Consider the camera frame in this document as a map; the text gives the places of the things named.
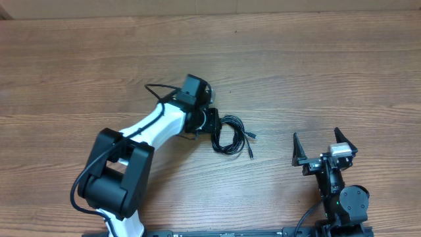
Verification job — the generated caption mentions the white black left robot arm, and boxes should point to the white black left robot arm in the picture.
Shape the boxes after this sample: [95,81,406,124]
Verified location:
[70,74,218,236]

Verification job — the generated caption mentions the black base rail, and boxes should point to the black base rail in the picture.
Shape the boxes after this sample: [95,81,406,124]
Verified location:
[82,226,374,237]

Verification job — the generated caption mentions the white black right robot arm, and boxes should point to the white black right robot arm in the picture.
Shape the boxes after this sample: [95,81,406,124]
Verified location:
[291,127,374,237]

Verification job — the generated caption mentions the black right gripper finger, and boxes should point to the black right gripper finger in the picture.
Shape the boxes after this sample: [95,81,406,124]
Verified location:
[291,132,307,167]
[334,127,358,155]

